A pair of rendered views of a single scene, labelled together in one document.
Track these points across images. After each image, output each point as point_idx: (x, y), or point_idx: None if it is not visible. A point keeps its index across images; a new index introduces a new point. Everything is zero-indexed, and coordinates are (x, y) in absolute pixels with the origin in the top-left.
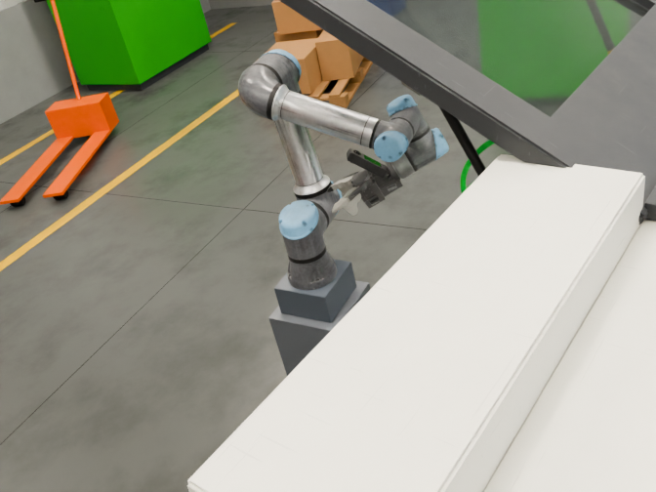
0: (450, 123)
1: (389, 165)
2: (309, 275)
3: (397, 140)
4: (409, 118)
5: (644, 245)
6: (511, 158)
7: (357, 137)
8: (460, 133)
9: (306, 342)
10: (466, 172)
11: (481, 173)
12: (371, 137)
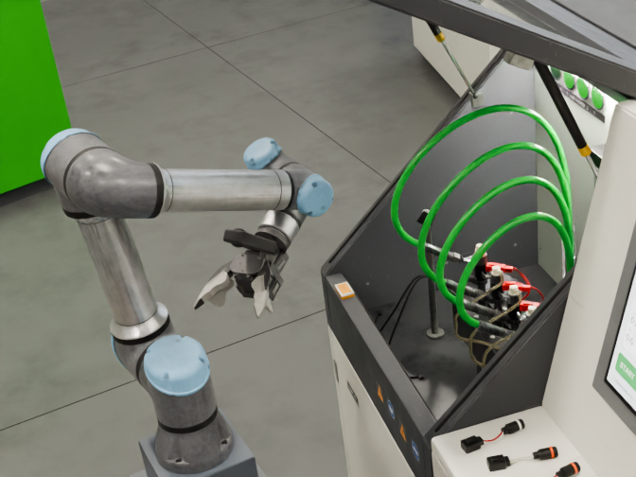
0: (556, 92)
1: (277, 233)
2: (218, 440)
3: (327, 182)
4: (295, 161)
5: None
6: (632, 101)
7: (275, 197)
8: (563, 99)
9: None
10: (400, 194)
11: (581, 135)
12: (291, 191)
